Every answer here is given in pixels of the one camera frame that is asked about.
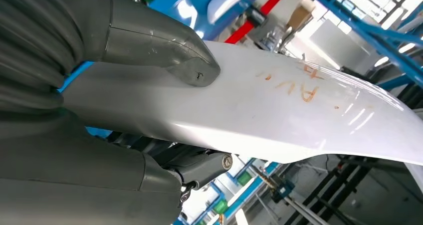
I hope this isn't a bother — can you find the red barrier belt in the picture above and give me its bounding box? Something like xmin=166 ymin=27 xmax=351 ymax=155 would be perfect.
xmin=224 ymin=0 xmax=293 ymax=45

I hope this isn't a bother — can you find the black stanchion post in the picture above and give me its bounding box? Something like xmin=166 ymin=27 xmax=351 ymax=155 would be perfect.
xmin=245 ymin=5 xmax=267 ymax=28

